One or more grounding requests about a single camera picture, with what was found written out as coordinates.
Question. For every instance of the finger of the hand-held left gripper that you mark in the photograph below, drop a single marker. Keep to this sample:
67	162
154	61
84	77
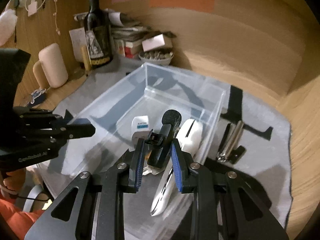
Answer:
77	130
40	117

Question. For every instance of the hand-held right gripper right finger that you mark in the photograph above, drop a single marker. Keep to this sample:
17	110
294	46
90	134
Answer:
177	167

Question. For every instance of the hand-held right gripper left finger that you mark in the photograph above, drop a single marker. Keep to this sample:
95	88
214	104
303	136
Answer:
138	165

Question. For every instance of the black foam-tipped microphone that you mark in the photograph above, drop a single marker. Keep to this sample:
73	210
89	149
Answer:
165	135

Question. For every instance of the white can opener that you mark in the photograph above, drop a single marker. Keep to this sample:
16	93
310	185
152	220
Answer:
191	135

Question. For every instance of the small white box blue label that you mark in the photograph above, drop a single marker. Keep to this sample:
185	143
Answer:
141	127

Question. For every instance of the clear plastic box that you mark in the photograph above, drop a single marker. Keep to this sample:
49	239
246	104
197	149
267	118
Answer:
112	100

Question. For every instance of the person's left hand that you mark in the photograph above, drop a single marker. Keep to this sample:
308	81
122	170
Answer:
13	180

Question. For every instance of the blue sticker card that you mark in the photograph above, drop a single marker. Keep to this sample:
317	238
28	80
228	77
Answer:
37	96

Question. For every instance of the beige mug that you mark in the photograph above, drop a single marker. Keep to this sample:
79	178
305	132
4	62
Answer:
55	65

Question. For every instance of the fluffy white pompom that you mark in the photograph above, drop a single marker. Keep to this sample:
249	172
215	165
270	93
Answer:
7	26

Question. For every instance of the black tube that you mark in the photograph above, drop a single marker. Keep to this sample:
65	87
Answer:
226	136

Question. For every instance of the small black clip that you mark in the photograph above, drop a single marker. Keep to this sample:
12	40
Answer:
238	153

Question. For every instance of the small metal tube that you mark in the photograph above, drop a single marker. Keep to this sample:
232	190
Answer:
235	137

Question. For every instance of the white charger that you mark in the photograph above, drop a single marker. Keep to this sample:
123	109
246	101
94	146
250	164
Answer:
32	8

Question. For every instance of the white paper note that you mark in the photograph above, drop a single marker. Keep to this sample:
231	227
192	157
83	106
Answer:
77	40

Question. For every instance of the grey printed mat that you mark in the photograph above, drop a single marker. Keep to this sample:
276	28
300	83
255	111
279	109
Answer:
262	155

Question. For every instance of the dark wine bottle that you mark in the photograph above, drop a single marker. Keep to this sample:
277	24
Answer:
96	30

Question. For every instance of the stack of books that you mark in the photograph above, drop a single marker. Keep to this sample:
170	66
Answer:
127	40

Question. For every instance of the bowl of stones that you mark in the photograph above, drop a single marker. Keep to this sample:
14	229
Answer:
155	56

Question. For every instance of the white card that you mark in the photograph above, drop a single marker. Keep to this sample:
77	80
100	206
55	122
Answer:
153	42

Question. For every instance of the white paper roll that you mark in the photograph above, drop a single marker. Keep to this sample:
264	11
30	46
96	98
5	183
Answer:
115	17

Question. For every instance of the orange sticky note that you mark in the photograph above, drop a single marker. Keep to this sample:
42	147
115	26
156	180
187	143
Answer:
182	1

